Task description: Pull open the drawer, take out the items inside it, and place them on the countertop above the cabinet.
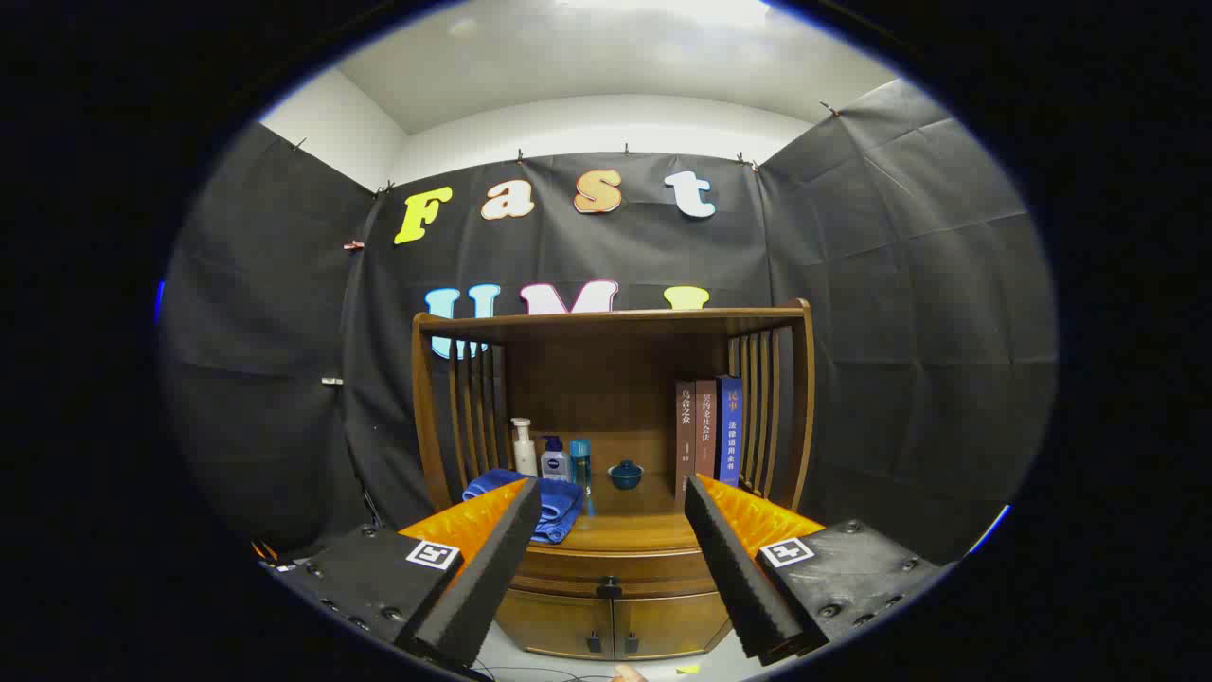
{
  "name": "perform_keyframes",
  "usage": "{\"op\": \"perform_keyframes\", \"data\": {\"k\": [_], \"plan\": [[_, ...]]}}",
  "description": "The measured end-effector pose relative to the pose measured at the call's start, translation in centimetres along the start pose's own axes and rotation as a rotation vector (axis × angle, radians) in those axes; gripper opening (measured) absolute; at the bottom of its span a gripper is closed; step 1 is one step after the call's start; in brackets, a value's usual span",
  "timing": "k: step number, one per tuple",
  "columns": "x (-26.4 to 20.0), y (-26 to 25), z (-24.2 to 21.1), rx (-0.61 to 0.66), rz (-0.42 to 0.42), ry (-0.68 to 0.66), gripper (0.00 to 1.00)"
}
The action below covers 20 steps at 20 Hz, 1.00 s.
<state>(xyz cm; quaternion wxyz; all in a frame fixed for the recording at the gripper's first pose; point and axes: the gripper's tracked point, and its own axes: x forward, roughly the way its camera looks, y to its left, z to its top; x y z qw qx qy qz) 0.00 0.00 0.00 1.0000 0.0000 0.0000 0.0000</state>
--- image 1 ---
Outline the dark brown book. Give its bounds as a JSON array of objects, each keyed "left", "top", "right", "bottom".
[{"left": 674, "top": 381, "right": 698, "bottom": 501}]

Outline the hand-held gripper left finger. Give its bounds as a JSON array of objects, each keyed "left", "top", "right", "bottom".
[{"left": 260, "top": 476, "right": 543, "bottom": 672}]

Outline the wooden countertop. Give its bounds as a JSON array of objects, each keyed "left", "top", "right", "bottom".
[{"left": 516, "top": 462, "right": 706, "bottom": 555}]

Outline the wooden cabinet door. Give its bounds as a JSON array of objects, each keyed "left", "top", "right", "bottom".
[
  {"left": 494, "top": 589, "right": 615, "bottom": 661},
  {"left": 612, "top": 592, "right": 732, "bottom": 661}
]

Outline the blue folded towel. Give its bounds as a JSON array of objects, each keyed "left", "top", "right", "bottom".
[{"left": 462, "top": 468, "right": 585, "bottom": 545}]

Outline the wooden cabinet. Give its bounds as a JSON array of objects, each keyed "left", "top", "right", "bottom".
[{"left": 411, "top": 299, "right": 816, "bottom": 662}]

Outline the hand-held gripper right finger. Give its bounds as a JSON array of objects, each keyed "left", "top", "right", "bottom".
[{"left": 684, "top": 474, "right": 948, "bottom": 667}]

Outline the reddish brown book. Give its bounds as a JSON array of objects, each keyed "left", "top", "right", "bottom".
[{"left": 695, "top": 380, "right": 719, "bottom": 479}]

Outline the wooden drawer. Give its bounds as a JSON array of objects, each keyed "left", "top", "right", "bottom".
[{"left": 511, "top": 547, "right": 725, "bottom": 600}]

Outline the blue book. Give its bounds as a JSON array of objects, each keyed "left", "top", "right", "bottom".
[{"left": 717, "top": 376, "right": 744, "bottom": 488}]

